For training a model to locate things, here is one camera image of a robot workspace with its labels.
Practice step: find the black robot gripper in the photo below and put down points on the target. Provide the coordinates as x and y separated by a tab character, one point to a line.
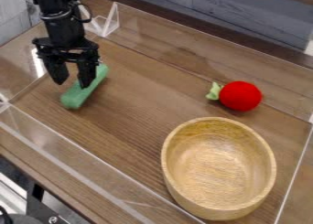
82	52

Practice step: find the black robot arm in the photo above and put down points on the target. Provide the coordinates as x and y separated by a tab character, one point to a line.
66	44

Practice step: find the oval wooden bowl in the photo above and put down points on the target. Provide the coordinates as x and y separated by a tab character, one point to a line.
220	168

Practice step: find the red plush tomato toy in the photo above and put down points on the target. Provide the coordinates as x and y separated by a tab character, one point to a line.
239	95

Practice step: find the clear acrylic corner bracket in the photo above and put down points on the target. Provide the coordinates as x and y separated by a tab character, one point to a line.
101	25

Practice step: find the clear acrylic tray wall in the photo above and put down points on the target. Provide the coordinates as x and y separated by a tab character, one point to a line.
89	184

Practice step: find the black table clamp mount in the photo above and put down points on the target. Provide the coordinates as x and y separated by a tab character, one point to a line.
38	209

